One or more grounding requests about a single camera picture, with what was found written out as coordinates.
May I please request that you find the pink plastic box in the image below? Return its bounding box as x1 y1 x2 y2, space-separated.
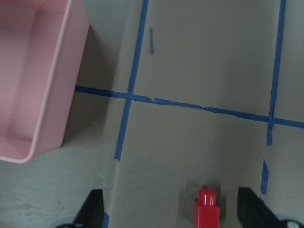
0 0 89 163

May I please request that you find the red toy block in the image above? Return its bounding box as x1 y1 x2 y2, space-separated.
194 188 220 228

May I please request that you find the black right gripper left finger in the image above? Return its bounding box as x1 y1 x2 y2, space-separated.
72 189 104 228

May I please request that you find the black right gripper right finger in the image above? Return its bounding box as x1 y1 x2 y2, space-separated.
237 187 285 228

